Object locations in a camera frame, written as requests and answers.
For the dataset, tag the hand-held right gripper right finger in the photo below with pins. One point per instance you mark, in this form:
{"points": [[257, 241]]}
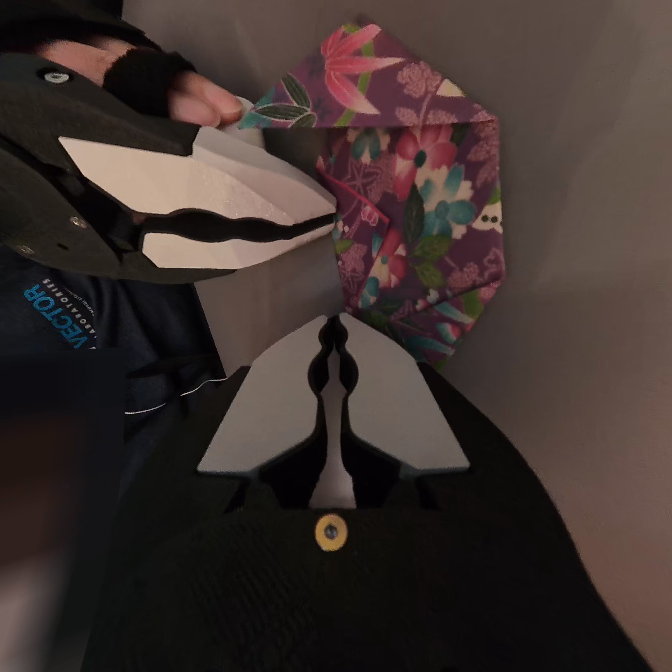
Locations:
{"points": [[404, 414]]}

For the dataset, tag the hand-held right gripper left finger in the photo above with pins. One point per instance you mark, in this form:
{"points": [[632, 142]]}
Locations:
{"points": [[262, 414]]}

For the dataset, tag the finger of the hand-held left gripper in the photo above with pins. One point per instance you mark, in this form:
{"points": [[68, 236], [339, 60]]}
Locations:
{"points": [[210, 178], [210, 252]]}

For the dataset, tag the purple floral origami paper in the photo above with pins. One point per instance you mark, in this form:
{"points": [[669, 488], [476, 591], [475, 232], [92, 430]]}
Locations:
{"points": [[420, 157]]}

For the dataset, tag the person's left forearm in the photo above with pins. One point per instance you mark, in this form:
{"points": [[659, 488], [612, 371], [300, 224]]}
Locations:
{"points": [[63, 21]]}

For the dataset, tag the person's left hand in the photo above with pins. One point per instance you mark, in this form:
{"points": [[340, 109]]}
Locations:
{"points": [[199, 99]]}

